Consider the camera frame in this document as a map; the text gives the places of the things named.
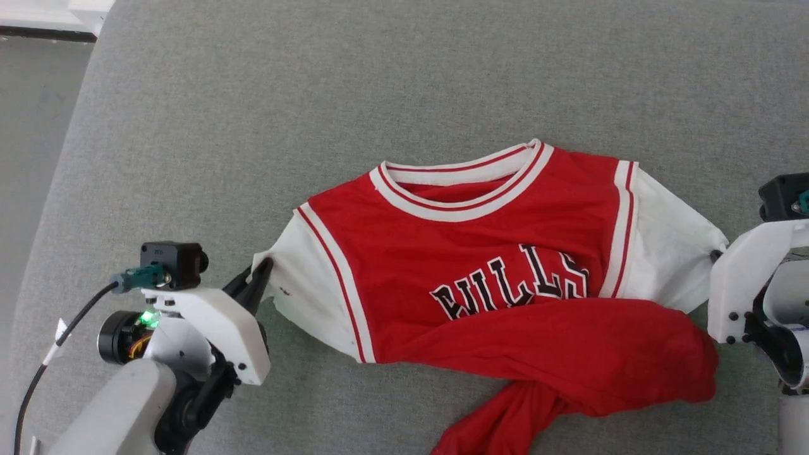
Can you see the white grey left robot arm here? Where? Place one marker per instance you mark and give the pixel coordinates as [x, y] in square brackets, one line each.
[120, 404]

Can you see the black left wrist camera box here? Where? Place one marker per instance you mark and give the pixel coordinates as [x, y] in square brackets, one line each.
[174, 262]

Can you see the grey fabric sofa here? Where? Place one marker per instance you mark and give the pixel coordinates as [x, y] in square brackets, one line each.
[316, 95]

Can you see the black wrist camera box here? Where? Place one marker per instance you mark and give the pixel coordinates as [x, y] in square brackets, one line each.
[174, 262]
[780, 196]

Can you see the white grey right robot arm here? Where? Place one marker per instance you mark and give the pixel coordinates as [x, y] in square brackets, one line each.
[787, 341]

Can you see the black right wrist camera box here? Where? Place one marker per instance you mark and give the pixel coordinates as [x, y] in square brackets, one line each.
[780, 196]

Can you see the red and white basketball jersey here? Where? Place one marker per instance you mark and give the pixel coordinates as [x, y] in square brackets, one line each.
[480, 253]

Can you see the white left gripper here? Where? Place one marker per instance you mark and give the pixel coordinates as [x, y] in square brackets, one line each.
[221, 328]

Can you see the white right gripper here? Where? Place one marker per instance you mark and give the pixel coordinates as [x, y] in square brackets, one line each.
[752, 278]

